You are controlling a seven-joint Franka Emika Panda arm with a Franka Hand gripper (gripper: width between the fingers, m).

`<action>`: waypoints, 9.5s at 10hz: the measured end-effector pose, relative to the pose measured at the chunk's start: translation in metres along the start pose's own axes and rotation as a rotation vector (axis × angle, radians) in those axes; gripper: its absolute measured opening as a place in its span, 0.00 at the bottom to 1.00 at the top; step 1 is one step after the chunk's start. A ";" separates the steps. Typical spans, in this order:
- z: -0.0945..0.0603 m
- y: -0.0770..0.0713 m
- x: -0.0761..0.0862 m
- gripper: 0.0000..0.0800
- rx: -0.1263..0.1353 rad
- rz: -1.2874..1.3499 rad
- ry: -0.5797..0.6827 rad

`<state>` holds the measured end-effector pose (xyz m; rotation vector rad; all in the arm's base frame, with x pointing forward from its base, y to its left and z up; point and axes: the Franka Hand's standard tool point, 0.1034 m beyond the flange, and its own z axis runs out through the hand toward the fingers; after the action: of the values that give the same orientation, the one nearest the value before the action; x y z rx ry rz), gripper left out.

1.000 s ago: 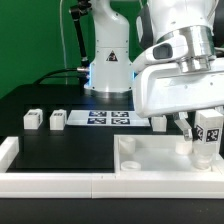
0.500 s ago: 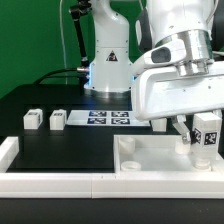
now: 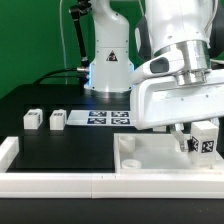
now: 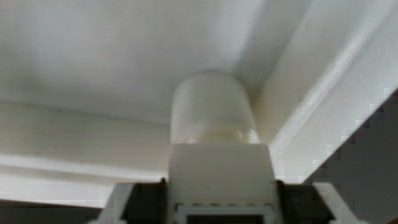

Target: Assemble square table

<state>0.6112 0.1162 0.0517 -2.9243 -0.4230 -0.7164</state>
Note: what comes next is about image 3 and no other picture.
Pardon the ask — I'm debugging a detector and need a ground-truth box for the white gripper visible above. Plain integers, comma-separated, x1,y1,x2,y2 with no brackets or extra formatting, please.
130,56,224,152

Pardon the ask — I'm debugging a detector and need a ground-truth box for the white square table top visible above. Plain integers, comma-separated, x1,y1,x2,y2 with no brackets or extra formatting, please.
114,133,224,174

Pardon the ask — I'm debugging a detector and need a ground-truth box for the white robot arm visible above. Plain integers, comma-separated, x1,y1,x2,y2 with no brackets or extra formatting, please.
85,0,224,153

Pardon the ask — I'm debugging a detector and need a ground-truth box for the white sheet with AprilTags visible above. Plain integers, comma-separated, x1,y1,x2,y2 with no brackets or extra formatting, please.
67,110,132,126

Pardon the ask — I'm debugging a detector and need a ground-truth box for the white U-shaped obstacle fence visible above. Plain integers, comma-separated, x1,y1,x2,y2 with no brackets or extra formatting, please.
0,137,224,198

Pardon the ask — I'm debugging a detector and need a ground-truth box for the black cable bundle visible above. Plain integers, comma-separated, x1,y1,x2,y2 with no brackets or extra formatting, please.
32,67,90,85

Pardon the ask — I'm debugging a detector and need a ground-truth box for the white hanging cable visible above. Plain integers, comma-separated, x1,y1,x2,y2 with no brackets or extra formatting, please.
59,0,69,86

